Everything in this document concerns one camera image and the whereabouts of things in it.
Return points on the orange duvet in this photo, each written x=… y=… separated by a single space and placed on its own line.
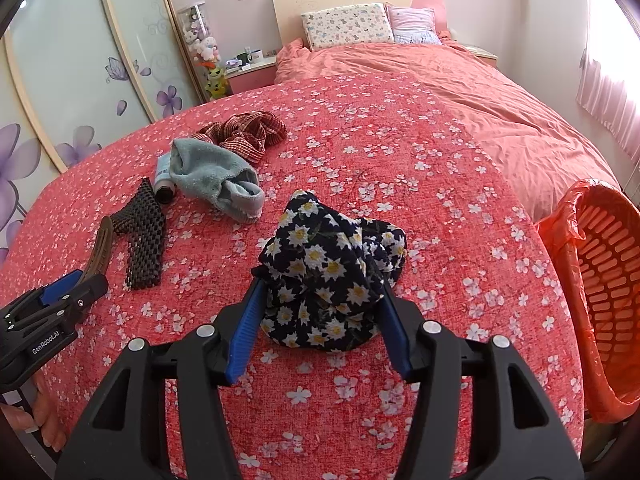
x=450 y=95

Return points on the red floral tablecloth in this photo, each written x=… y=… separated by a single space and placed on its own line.
x=350 y=160

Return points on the small white tube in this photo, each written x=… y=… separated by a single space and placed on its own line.
x=163 y=180

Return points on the plush toy display tube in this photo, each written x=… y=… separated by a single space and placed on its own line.
x=205 y=50

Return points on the pink curtain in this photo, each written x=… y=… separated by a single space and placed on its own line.
x=610 y=75

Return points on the white mug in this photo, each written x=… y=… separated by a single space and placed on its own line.
x=256 y=54

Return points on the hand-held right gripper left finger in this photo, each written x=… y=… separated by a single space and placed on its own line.
x=245 y=332

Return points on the dark mug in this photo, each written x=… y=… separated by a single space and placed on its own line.
x=243 y=56

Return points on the light blue sock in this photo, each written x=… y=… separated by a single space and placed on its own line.
x=210 y=172

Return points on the flower print sliding wardrobe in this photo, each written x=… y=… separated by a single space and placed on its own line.
x=75 y=60

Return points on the animal print pillow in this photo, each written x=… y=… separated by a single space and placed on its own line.
x=347 y=27

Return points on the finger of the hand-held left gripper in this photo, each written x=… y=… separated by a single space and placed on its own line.
x=80 y=302
x=62 y=286

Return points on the red checked cloth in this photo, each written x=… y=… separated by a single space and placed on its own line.
x=245 y=132

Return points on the person's left hand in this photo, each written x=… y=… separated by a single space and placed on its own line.
x=50 y=415

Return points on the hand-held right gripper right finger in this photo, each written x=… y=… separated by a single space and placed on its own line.
x=396 y=335

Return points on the pink and white nightstand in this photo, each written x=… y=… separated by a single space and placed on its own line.
x=250 y=77
x=480 y=55

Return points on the black woven cloth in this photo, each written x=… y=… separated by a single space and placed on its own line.
x=145 y=240

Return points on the pink frilled pillow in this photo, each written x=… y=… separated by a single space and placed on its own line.
x=415 y=25

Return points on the navy daisy print cloth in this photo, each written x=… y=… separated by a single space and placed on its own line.
x=325 y=270

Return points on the orange plastic basket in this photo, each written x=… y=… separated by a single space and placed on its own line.
x=600 y=310

